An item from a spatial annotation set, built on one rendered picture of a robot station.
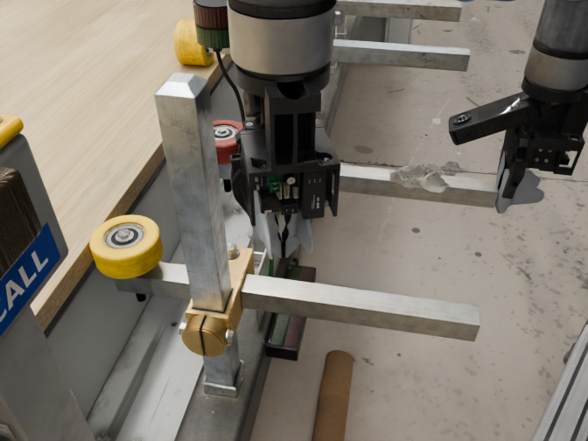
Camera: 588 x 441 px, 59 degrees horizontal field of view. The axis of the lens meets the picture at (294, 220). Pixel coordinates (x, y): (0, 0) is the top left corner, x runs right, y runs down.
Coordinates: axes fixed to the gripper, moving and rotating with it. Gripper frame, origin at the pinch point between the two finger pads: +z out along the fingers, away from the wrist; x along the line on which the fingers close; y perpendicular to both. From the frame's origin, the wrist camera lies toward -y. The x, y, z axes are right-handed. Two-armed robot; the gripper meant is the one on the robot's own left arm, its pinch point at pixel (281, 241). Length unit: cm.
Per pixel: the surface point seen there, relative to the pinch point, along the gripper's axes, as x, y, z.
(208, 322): -8.4, 1.4, 9.1
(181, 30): -9, -58, -2
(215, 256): -6.8, 0.3, 0.6
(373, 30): 102, -272, 82
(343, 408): 20, -30, 89
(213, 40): -4.1, -24.1, -12.0
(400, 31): 113, -254, 77
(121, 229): -17.4, -10.4, 4.4
